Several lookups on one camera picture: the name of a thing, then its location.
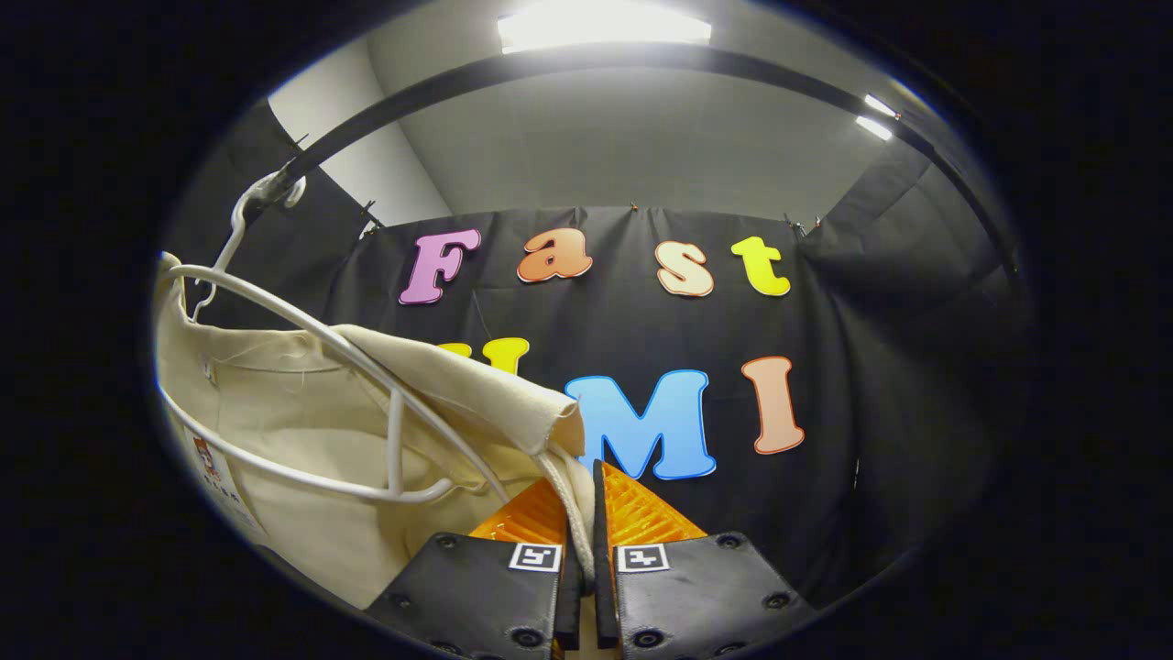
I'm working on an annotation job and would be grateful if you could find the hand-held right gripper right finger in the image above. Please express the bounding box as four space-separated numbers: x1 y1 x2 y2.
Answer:
591 458 817 660

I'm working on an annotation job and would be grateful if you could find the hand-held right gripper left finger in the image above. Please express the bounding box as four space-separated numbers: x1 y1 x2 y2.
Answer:
365 477 583 660

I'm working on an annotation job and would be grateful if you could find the white hanger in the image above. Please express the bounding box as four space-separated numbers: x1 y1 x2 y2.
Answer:
158 170 510 505

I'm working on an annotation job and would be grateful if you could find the cream shirt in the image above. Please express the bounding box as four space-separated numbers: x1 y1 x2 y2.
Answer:
151 252 597 611

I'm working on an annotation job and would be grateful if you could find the black clothes rack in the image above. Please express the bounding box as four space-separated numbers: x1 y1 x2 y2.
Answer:
243 41 1023 285

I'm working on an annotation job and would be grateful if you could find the large ceiling light panel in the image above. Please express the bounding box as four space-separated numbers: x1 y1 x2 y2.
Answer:
498 0 713 53

